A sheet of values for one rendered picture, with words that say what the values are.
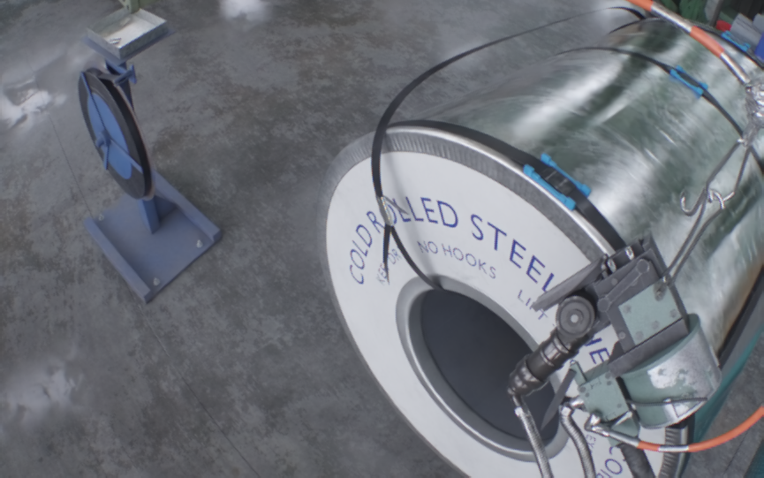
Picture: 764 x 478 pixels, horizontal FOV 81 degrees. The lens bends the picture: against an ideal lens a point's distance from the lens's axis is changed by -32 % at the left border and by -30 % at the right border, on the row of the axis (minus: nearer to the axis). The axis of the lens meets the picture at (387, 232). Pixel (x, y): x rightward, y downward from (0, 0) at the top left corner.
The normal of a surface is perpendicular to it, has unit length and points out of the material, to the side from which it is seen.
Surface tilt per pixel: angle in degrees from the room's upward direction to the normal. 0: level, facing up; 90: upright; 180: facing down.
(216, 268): 0
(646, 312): 58
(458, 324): 53
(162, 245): 0
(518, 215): 90
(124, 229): 0
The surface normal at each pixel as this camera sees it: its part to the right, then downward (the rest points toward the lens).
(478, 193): -0.75, 0.47
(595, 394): -0.46, 0.15
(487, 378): 0.19, -0.52
